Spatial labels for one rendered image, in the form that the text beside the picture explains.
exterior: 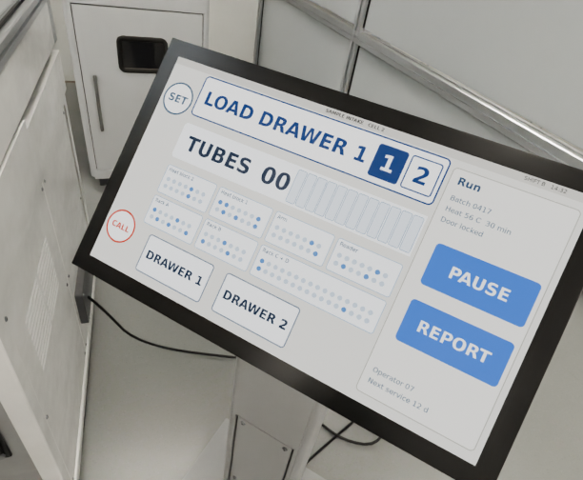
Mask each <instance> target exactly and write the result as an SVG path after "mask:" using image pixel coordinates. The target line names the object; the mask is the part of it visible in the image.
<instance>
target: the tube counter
mask: <svg viewBox="0 0 583 480"><path fill-rule="evenodd" d="M252 190H254V191H257V192H259V193H261V194H264V195H266V196H268V197H270V198H272V199H275V200H277V201H279V202H282V203H284V204H286V205H289V206H291V207H293V208H296V209H298V210H302V211H304V212H305V213H308V214H310V215H313V216H315V217H317V218H320V219H322V220H324V221H327V222H329V223H331V224H334V225H336V226H337V227H340V228H342V229H345V230H348V231H351V232H353V233H355V234H358V235H360V236H362V237H365V238H367V239H369V240H372V241H373V242H375V243H378V244H380V245H383V246H385V247H387V248H390V249H392V250H396V251H398V252H400V253H403V254H405V255H407V256H411V253H412V250H413V248H414V246H415V243H416V241H417V239H418V237H419V234H420V232H421V231H422V229H423V227H424V224H425V222H426V220H427V218H428V216H426V215H423V214H421V213H418V212H416V211H413V210H409V209H407V208H404V207H401V206H399V205H396V204H395V203H392V202H390V201H387V200H385V199H382V198H379V197H377V196H374V195H372V194H369V193H367V192H364V191H362V190H358V189H356V188H353V187H351V186H348V185H346V184H343V183H341V182H338V181H335V180H333V179H331V178H329V177H326V176H324V175H321V174H319V173H316V172H313V171H311V170H307V169H304V168H302V167H299V166H297V165H295V164H292V163H290V162H287V161H285V160H282V159H280V158H277V157H274V156H272V155H269V154H268V157H267V159H266V161H265V163H264V165H263V168H262V170H261V171H260V173H259V176H258V178H257V180H256V182H255V184H254V187H253V189H252Z"/></svg>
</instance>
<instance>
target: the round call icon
mask: <svg viewBox="0 0 583 480"><path fill-rule="evenodd" d="M141 218H142V216H141V215H139V214H137V213H135V212H133V211H131V210H127V209H125V208H123V207H121V206H119V205H117V204H115V203H114V205H113V207H112V209H111V213H110V215H109V217H108V219H107V221H106V224H105V226H104V228H103V229H102V232H101V234H100V236H102V237H104V238H106V239H108V240H110V241H112V242H113V243H115V244H117V245H118V246H120V247H122V248H124V249H126V250H127V249H128V247H129V245H130V242H131V239H132V237H133V236H134V233H135V231H136V229H137V227H138V224H139V222H140V220H141Z"/></svg>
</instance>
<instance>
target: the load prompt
mask: <svg viewBox="0 0 583 480"><path fill-rule="evenodd" d="M190 115H193V116H195V117H198V118H200V119H203V120H206V121H208V122H211V123H213V124H215V125H218V126H220V127H223V128H226V129H228V130H232V131H235V132H238V133H240V134H243V135H245V136H248V137H250V138H252V139H255V140H257V141H260V142H263V143H265V144H268V145H270V146H273V147H276V148H278V149H281V150H284V151H287V152H289V153H292V154H295V155H297V156H300V157H302V158H305V159H308V160H310V161H313V162H314V163H317V164H320V165H322V166H325V167H327V168H330V169H333V170H337V171H339V172H342V173H345V174H347V175H349V176H351V177H354V178H357V179H359V180H362V181H365V182H367V183H370V184H372V185H375V186H377V187H379V188H382V189H384V190H389V191H391V192H394V193H396V194H399V195H402V196H404V197H407V198H409V199H412V200H414V201H416V202H419V203H422V204H424V205H427V206H429V207H432V205H433V203H434V201H435V199H436V196H437V194H438V193H439V191H440V189H441V186H442V184H443V182H444V180H445V178H446V175H447V173H448V171H449V169H450V166H451V164H452V161H453V160H452V159H451V158H448V157H445V156H442V155H439V154H436V153H433V152H430V151H427V150H423V149H420V148H418V147H415V146H412V145H409V144H406V143H403V142H400V141H398V140H395V139H392V138H390V137H387V136H384V135H381V134H378V133H375V132H372V131H370V130H365V129H362V128H359V127H357V126H354V125H351V124H348V123H345V122H343V121H340V120H337V119H334V118H331V117H329V116H326V115H323V114H320V113H317V112H315V111H312V110H307V109H304V108H301V107H298V106H296V105H293V104H290V103H288V102H285V101H282V100H279V99H276V98H273V97H270V96H268V95H265V94H262V93H260V92H257V91H254V90H249V89H246V88H243V87H240V86H237V85H234V84H233V83H230V82H227V81H224V80H221V79H218V78H215V77H212V76H209V75H207V77H206V79H205V81H204V84H203V86H202V88H201V90H200V92H199V94H198V96H197V98H196V100H195V103H194V105H193V107H192V109H191V113H190Z"/></svg>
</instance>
